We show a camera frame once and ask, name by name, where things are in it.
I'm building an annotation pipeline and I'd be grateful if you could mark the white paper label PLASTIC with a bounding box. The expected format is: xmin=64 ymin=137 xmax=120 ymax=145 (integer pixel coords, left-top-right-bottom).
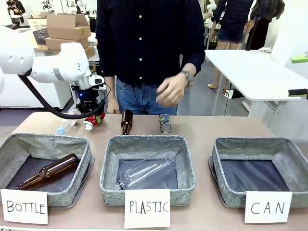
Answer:
xmin=124 ymin=189 xmax=171 ymax=230

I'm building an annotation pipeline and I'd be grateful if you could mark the person in plaid shirt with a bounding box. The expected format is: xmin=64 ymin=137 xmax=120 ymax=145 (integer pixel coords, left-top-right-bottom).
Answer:
xmin=207 ymin=0 xmax=256 ymax=90

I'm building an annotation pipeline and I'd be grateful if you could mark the clear plastic bottle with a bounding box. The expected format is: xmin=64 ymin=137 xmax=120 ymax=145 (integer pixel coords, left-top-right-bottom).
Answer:
xmin=115 ymin=157 xmax=178 ymax=191

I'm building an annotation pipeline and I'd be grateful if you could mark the green box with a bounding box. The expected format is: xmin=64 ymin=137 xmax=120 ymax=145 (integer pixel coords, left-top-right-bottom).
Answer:
xmin=290 ymin=54 xmax=308 ymax=64

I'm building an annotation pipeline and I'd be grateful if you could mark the silver patterned can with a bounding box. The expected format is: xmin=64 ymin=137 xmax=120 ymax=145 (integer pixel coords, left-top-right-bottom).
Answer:
xmin=158 ymin=113 xmax=172 ymax=134

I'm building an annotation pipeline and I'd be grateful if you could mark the white desk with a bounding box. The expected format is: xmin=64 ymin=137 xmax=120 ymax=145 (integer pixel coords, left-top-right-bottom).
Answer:
xmin=204 ymin=49 xmax=308 ymax=116

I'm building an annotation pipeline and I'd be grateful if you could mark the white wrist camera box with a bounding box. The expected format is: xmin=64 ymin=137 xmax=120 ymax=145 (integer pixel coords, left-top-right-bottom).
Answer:
xmin=88 ymin=75 xmax=106 ymax=91

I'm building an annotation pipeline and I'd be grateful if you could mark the crushed red can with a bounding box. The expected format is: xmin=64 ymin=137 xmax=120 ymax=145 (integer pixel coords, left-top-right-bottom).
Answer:
xmin=82 ymin=111 xmax=107 ymax=131

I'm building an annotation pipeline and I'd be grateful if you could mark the person's right hand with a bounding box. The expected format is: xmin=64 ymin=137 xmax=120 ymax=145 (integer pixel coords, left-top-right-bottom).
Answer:
xmin=106 ymin=97 xmax=120 ymax=115

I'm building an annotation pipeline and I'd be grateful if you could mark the person in black hoodie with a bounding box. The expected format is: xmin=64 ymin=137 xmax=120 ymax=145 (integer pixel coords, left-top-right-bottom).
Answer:
xmin=5 ymin=0 xmax=26 ymax=24

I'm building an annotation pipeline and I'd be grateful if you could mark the black plastic crate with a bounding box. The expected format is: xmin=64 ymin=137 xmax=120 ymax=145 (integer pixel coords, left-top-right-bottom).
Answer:
xmin=30 ymin=28 xmax=49 ymax=46

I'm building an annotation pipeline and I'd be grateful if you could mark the long brown glass bottle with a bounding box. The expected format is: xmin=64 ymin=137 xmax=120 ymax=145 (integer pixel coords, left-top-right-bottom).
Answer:
xmin=15 ymin=154 xmax=81 ymax=191

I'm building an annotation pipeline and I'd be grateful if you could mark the white paper label CAN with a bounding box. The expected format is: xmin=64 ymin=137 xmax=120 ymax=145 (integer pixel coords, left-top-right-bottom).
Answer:
xmin=244 ymin=191 xmax=293 ymax=224

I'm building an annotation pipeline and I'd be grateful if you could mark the black bar object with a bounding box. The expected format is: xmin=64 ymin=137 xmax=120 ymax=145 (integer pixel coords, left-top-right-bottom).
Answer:
xmin=287 ymin=88 xmax=308 ymax=99

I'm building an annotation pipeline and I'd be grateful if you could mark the white paper label BOTTLE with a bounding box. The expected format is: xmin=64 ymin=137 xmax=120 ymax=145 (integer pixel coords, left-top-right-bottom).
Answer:
xmin=0 ymin=189 xmax=49 ymax=225

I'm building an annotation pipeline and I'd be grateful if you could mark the white cabinet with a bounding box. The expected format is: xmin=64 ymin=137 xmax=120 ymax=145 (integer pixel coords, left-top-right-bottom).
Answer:
xmin=0 ymin=81 xmax=72 ymax=109

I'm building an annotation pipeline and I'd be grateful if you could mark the short brown glass bottle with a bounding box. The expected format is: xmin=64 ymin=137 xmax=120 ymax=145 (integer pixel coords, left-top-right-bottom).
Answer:
xmin=120 ymin=109 xmax=134 ymax=136

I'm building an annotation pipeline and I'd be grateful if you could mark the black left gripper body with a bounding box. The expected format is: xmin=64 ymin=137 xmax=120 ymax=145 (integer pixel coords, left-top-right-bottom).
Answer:
xmin=76 ymin=89 xmax=107 ymax=115

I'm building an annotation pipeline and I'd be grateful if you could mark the grey fabric basket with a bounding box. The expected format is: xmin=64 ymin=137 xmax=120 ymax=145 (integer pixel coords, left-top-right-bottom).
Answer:
xmin=208 ymin=137 xmax=308 ymax=208
xmin=0 ymin=133 xmax=95 ymax=208
xmin=99 ymin=135 xmax=196 ymax=206

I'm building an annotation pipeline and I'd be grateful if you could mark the person in dark shirt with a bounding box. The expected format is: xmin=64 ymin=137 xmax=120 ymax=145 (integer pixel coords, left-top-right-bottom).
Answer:
xmin=95 ymin=0 xmax=206 ymax=116

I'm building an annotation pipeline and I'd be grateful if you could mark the flat cardboard box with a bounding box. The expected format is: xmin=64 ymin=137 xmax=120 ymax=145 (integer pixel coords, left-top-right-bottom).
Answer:
xmin=44 ymin=36 xmax=95 ymax=58

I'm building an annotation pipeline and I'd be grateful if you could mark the large open cardboard box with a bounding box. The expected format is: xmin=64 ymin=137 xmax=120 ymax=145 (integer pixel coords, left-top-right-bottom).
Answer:
xmin=46 ymin=11 xmax=92 ymax=41

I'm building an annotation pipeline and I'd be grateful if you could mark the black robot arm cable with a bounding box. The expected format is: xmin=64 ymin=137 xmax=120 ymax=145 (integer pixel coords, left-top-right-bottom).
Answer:
xmin=17 ymin=74 xmax=112 ymax=120

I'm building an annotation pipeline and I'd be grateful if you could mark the person's left hand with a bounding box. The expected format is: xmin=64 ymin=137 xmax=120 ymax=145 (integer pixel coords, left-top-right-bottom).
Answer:
xmin=155 ymin=72 xmax=189 ymax=107

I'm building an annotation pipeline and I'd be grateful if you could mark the crushed clear bottle blue cap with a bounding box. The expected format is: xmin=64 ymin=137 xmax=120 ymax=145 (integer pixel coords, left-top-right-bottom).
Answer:
xmin=56 ymin=108 xmax=80 ymax=135

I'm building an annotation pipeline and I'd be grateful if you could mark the white plastic crate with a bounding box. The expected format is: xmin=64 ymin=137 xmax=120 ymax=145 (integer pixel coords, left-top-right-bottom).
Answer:
xmin=27 ymin=17 xmax=48 ymax=31

